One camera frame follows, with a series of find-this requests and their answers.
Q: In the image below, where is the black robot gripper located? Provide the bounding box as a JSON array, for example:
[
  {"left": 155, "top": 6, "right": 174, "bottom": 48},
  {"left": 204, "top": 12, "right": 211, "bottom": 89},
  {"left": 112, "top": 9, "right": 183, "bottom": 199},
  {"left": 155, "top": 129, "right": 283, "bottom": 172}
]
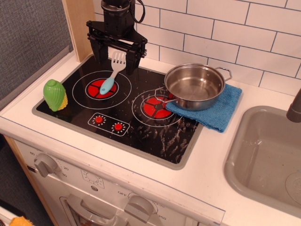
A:
[{"left": 87, "top": 0, "right": 148, "bottom": 75}]

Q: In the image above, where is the white spatula with blue handle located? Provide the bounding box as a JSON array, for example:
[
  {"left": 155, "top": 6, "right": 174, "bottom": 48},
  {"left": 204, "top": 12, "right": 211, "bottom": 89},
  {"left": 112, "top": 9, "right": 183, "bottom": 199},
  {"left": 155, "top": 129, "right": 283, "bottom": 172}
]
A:
[{"left": 100, "top": 50, "right": 126, "bottom": 95}]

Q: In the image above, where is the black toy stovetop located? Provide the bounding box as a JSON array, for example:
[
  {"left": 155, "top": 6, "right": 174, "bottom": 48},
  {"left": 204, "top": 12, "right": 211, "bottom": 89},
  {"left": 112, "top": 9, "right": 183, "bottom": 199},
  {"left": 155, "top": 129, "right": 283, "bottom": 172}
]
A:
[{"left": 32, "top": 56, "right": 203, "bottom": 170}]

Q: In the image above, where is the red left stove knob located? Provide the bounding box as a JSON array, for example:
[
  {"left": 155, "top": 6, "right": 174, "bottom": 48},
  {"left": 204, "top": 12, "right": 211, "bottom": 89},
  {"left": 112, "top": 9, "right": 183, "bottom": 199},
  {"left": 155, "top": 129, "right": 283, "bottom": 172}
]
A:
[{"left": 95, "top": 116, "right": 103, "bottom": 124}]

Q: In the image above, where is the red stove knob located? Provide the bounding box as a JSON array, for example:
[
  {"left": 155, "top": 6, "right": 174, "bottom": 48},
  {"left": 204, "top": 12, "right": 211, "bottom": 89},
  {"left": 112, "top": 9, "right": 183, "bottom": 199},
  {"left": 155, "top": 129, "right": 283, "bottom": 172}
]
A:
[
  {"left": 95, "top": 116, "right": 103, "bottom": 124},
  {"left": 114, "top": 123, "right": 123, "bottom": 131}
]

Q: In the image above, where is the red right stove knob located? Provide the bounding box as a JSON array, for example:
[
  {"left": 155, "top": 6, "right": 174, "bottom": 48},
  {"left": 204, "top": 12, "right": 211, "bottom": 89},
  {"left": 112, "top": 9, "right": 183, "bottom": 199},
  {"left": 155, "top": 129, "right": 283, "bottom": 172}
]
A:
[{"left": 114, "top": 123, "right": 123, "bottom": 131}]

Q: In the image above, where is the green and yellow toy corn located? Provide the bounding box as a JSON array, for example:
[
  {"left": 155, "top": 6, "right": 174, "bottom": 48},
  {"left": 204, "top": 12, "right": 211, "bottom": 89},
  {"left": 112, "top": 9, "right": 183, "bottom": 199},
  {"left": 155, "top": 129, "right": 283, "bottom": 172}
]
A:
[{"left": 43, "top": 79, "right": 68, "bottom": 112}]

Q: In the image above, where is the stainless steel pot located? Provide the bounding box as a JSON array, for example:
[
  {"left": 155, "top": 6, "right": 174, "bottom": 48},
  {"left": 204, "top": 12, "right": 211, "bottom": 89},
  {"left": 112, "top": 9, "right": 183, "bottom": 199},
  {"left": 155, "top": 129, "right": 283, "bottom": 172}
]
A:
[{"left": 154, "top": 63, "right": 232, "bottom": 111}]

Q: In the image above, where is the blue knitted cloth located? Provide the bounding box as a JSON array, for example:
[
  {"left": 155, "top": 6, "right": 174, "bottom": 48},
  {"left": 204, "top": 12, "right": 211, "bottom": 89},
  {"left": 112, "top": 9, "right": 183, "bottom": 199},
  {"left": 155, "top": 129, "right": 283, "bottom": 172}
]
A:
[{"left": 166, "top": 84, "right": 242, "bottom": 133}]

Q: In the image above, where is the grey timer knob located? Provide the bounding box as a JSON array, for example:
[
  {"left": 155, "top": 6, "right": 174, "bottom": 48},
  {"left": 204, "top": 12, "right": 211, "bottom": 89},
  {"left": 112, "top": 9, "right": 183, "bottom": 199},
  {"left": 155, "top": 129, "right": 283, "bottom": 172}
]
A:
[{"left": 34, "top": 153, "right": 58, "bottom": 178}]

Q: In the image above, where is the grey oven knob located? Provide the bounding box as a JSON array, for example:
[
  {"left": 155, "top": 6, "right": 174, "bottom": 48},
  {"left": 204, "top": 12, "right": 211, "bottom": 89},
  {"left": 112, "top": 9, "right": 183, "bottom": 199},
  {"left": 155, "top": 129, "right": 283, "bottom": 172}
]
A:
[{"left": 124, "top": 195, "right": 155, "bottom": 223}]

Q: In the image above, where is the grey sink basin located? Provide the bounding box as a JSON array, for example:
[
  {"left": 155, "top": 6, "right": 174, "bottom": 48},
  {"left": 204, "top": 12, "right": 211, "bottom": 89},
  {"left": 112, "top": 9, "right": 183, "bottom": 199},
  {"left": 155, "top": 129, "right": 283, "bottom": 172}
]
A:
[{"left": 224, "top": 106, "right": 301, "bottom": 218}]

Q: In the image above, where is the grey faucet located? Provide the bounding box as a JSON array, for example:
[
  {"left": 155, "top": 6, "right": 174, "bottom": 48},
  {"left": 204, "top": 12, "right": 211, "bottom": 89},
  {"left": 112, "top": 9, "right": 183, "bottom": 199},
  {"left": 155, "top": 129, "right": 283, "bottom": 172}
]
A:
[{"left": 286, "top": 89, "right": 301, "bottom": 123}]

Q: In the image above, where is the orange yellow object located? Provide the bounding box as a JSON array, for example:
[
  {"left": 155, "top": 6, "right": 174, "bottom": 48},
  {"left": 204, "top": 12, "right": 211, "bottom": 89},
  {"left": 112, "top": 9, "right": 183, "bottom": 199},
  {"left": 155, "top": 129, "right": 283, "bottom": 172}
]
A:
[{"left": 9, "top": 216, "right": 33, "bottom": 226}]

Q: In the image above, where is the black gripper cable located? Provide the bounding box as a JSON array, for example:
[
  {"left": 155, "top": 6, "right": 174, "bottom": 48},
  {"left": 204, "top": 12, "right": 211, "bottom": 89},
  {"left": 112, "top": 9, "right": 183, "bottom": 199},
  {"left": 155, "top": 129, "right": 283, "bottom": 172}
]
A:
[{"left": 134, "top": 0, "right": 146, "bottom": 24}]

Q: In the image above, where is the wooden side post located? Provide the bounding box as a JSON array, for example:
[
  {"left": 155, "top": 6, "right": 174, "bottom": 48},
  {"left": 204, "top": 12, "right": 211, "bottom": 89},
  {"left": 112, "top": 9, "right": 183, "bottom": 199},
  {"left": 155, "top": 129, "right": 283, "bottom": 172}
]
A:
[{"left": 62, "top": 0, "right": 95, "bottom": 62}]

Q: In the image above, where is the grey oven door handle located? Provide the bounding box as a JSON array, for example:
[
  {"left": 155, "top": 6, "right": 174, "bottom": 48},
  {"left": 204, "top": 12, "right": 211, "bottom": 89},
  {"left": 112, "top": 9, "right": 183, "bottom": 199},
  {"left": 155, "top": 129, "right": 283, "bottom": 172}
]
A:
[{"left": 60, "top": 194, "right": 129, "bottom": 226}]

